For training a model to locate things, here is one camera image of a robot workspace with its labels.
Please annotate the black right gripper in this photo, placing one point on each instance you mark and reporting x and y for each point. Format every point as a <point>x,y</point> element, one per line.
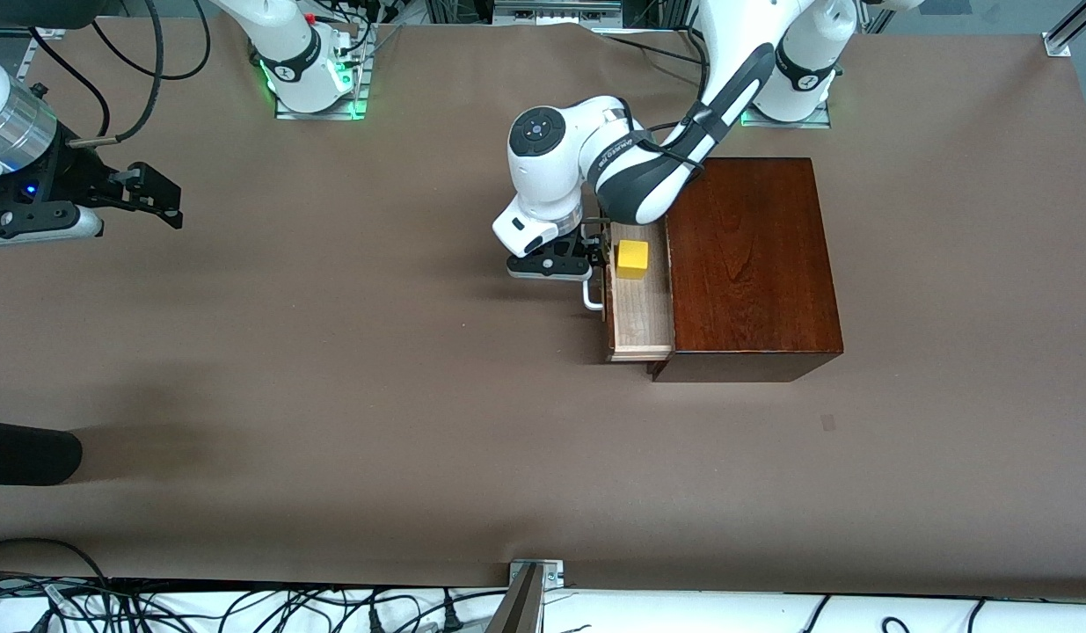
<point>75,175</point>

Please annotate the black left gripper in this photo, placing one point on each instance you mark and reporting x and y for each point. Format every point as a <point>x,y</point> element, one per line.
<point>593,242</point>

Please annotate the yellow block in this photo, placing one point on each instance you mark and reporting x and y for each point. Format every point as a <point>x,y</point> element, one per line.
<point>631,259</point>

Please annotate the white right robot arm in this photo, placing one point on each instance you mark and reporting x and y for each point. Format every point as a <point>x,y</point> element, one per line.
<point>296,53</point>

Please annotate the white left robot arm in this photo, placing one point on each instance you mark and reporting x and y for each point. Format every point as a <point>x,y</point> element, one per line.
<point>560,167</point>

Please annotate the dark brown wooden cabinet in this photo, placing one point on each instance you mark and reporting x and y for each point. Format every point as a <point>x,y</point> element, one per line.
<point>754,264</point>

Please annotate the brown table cover sheet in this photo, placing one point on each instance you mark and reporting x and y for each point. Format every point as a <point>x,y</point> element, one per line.
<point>331,352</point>

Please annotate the black cylinder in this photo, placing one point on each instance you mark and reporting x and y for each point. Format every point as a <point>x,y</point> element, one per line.
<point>28,453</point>

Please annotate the aluminium side rail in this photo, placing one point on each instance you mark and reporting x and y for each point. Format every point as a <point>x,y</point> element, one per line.
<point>28,61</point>

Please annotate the aluminium frame with equipment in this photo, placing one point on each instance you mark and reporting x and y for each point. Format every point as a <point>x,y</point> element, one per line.
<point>551,10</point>

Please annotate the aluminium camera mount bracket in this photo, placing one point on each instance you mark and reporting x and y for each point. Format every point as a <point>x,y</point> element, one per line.
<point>532,576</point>

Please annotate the aluminium corner rail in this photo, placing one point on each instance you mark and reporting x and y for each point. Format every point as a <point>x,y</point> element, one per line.
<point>1066,35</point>

